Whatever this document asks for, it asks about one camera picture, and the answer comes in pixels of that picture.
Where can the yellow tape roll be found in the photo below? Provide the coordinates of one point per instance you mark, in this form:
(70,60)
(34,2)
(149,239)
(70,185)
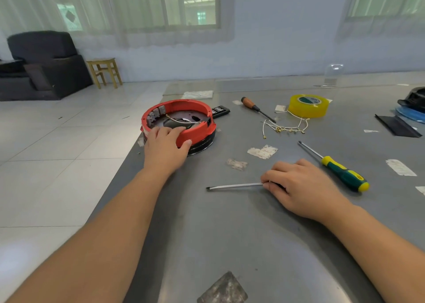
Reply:
(297,110)

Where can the crumpled white tape piece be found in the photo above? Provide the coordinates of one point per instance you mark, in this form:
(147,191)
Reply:
(263,152)

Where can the black armchair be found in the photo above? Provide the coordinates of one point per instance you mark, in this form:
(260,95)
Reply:
(46,64)

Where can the person's left hand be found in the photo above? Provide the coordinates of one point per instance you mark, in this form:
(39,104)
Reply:
(166,155)

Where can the sheer white curtain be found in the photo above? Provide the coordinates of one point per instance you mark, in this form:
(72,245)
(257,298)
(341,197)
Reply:
(385,26)
(30,4)

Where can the person's left forearm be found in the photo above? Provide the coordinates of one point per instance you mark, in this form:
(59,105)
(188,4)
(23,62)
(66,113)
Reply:
(79,253)

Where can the black flat plate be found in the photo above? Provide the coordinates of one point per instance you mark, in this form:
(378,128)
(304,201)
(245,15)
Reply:
(397,125)

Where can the red round appliance base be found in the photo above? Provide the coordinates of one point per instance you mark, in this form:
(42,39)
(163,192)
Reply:
(192,132)

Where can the white paper sheet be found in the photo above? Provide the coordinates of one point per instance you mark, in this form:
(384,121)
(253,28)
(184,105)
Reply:
(197,94)

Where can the small wooden stool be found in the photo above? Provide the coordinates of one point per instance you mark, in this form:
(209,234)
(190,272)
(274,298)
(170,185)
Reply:
(104,62)

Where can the person's right hand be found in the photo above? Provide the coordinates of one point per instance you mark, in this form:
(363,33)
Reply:
(302,190)

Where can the black round appliance part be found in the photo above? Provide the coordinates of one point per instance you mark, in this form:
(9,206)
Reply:
(416,99)

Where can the person's right forearm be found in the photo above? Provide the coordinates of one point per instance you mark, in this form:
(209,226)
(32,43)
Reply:
(385,253)

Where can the black remote control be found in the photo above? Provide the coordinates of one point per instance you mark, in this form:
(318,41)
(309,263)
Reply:
(221,111)

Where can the narrow white tape strip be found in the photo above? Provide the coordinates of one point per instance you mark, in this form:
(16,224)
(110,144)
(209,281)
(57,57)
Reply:
(401,167)

